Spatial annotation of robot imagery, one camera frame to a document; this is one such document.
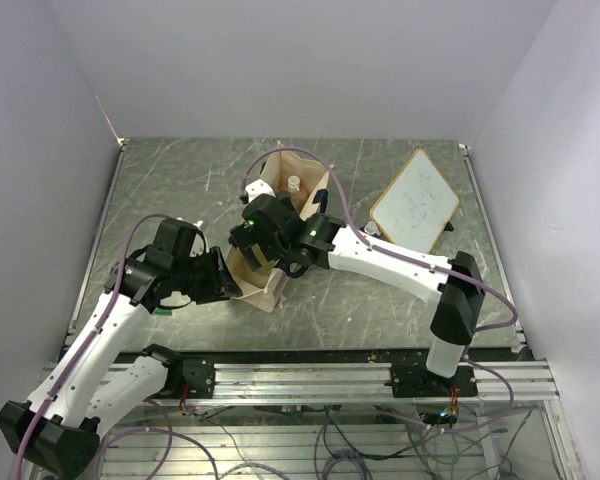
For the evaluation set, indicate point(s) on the beige canvas tote bag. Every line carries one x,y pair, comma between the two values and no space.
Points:
263,288

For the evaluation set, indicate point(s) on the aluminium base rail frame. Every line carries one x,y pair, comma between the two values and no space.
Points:
330,414

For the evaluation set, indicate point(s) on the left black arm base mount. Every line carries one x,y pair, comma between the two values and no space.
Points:
190,377

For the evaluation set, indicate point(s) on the green capped marker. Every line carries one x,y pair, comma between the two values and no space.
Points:
162,312

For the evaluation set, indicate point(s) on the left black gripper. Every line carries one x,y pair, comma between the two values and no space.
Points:
220,283

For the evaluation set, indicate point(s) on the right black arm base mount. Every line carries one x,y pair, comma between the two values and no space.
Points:
415,381

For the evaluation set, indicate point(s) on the small whiteboard with wooden frame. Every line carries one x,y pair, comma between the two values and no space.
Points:
413,211

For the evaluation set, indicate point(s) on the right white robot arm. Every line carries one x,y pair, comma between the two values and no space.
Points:
452,285

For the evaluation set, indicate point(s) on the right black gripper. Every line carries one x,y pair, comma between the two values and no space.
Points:
246,237

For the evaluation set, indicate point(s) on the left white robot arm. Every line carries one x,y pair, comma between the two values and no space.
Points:
61,424

